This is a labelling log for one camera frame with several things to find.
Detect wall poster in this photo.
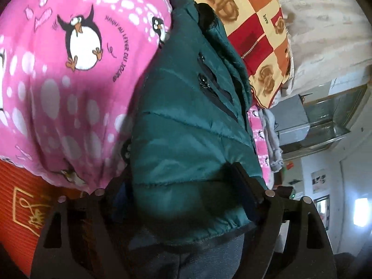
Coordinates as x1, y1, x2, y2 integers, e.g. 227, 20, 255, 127
311, 169, 328, 194

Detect bright small window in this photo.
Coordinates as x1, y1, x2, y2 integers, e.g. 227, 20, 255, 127
353, 198, 369, 227

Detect grey sweatpants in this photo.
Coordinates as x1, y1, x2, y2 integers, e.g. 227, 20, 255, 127
260, 109, 284, 173

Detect red ribbed sheet gold print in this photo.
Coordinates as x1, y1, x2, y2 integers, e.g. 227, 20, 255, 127
0, 155, 96, 279

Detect dark framed picture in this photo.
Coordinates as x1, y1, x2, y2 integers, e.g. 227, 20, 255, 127
314, 195, 331, 231

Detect pink penguin blanket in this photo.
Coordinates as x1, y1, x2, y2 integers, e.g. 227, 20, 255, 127
0, 0, 275, 194

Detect red yellow rose pillow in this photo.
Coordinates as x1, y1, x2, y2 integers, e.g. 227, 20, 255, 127
157, 0, 294, 109

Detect green puffer jacket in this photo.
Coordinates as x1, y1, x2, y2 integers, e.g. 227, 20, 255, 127
123, 0, 268, 252

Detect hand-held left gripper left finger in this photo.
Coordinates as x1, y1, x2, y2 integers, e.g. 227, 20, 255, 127
30, 166, 132, 279

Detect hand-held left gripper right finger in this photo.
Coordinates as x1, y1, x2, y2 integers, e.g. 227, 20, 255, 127
231, 162, 338, 279

